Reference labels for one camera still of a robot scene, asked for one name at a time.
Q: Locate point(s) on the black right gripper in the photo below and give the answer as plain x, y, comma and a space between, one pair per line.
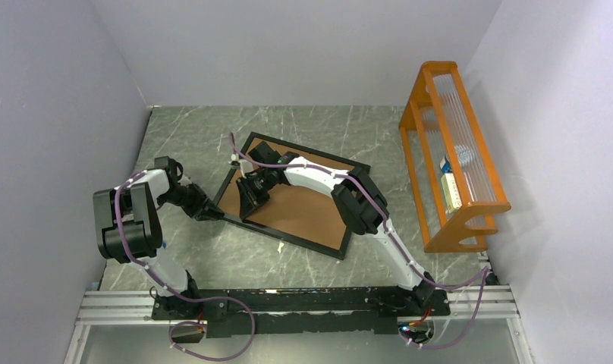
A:
249, 200

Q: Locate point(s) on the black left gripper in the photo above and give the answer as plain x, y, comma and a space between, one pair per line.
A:
197, 211

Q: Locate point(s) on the brown backing board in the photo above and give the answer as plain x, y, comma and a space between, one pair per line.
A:
306, 211

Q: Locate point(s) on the black picture frame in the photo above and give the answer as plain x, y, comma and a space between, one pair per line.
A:
296, 241

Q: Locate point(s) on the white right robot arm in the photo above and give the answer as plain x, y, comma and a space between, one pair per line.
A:
360, 204

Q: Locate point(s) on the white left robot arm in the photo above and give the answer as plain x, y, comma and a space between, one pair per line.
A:
129, 231

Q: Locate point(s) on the orange wooden shelf rack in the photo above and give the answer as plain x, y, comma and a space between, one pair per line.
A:
438, 120

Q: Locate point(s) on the white box in shelf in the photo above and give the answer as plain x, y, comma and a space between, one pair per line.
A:
449, 186

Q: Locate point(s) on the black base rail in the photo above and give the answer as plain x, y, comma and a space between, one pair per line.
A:
297, 310

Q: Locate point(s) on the aluminium table rail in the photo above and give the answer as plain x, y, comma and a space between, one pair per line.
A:
114, 323

